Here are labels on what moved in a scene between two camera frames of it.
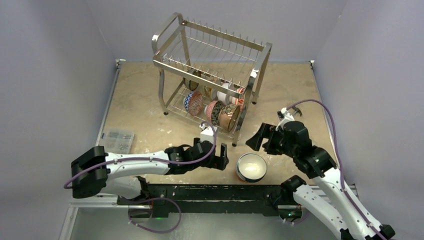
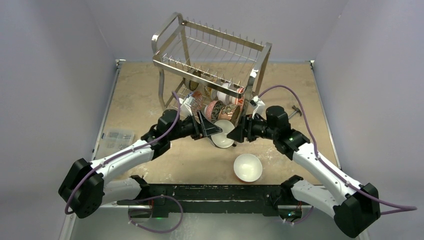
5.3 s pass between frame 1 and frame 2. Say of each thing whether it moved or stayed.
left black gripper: moved
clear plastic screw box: stayed
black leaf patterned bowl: stayed
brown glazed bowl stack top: stayed
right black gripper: moved
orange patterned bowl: stayed
